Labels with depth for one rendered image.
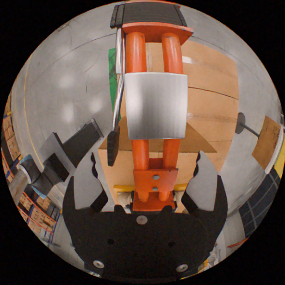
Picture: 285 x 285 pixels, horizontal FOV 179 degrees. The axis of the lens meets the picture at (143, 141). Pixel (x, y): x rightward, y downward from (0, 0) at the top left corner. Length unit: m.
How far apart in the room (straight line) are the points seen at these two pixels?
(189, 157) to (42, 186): 0.89
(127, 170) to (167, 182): 0.20
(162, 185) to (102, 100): 1.22
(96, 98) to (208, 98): 1.19
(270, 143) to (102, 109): 2.17
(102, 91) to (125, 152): 1.07
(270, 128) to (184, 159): 1.40
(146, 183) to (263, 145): 1.47
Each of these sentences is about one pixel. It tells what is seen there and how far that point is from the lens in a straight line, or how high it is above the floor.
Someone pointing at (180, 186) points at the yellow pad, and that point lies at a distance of 0.40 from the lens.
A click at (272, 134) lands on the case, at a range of 1.52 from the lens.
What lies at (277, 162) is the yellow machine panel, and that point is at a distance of 7.44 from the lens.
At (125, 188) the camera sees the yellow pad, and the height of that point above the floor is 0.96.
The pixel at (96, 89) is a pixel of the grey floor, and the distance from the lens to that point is 1.33.
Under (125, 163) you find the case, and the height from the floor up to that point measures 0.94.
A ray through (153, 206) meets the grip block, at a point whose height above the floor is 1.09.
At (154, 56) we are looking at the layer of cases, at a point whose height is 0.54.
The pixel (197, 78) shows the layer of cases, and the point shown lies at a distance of 0.73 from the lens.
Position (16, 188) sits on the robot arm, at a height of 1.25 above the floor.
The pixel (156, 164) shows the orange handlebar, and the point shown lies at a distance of 0.16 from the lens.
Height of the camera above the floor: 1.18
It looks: 62 degrees down
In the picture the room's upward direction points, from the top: 176 degrees counter-clockwise
